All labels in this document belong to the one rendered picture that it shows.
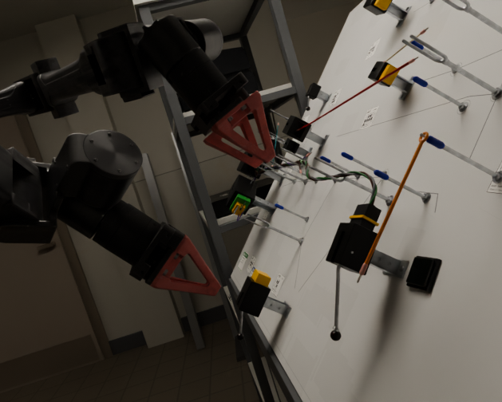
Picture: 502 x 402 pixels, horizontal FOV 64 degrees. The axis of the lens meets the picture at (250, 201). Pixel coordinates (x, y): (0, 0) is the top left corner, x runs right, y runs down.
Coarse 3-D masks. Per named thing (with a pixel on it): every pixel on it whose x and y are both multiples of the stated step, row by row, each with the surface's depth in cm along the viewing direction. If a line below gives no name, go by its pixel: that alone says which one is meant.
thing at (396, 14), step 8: (368, 0) 90; (376, 0) 86; (392, 0) 87; (368, 8) 90; (376, 8) 87; (392, 8) 90; (400, 8) 89; (408, 8) 90; (392, 16) 91; (400, 16) 91; (400, 24) 90
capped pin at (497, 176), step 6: (432, 138) 41; (432, 144) 42; (438, 144) 42; (444, 144) 42; (450, 150) 42; (462, 156) 42; (468, 162) 43; (474, 162) 43; (480, 168) 43; (486, 168) 43; (492, 174) 43; (498, 174) 43; (492, 180) 44; (498, 180) 43
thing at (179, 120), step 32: (160, 0) 133; (192, 0) 136; (224, 0) 150; (256, 0) 155; (224, 32) 187; (288, 32) 142; (288, 64) 143; (288, 96) 155; (192, 128) 183; (192, 160) 138; (192, 192) 194; (224, 224) 143; (224, 256) 143; (224, 288) 196; (256, 352) 147; (256, 384) 183
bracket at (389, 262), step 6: (378, 252) 52; (372, 258) 52; (378, 258) 54; (384, 258) 52; (390, 258) 53; (372, 264) 52; (378, 264) 52; (384, 264) 52; (390, 264) 53; (396, 264) 53; (402, 264) 52; (384, 270) 53; (390, 270) 53; (396, 270) 53; (402, 270) 52; (396, 276) 53; (402, 276) 51
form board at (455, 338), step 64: (320, 128) 114; (384, 128) 75; (448, 128) 56; (320, 192) 92; (384, 192) 65; (448, 192) 50; (256, 256) 119; (320, 256) 78; (448, 256) 46; (256, 320) 96; (320, 320) 67; (384, 320) 51; (448, 320) 42; (320, 384) 59; (384, 384) 46; (448, 384) 38
